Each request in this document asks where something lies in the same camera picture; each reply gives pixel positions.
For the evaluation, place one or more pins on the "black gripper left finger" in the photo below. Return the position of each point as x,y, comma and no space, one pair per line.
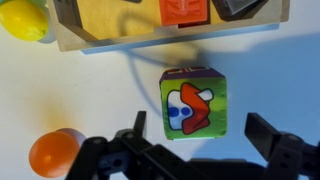
140,122

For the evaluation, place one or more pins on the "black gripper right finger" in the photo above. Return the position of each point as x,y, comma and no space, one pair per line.
261,134

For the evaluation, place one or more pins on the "green purple plush cube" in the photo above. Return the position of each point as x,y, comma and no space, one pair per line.
194,103

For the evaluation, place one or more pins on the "orange toy fruit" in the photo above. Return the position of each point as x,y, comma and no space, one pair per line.
53,154

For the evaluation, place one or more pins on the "wooden box tray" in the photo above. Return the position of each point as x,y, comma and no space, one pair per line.
95,25

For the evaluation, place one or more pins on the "dark grey plush cube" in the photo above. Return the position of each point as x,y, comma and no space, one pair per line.
232,10

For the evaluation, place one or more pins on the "yellow toy lemon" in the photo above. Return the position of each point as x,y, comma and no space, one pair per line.
24,20

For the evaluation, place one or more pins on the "orange rubber block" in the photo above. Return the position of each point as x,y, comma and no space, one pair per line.
177,12

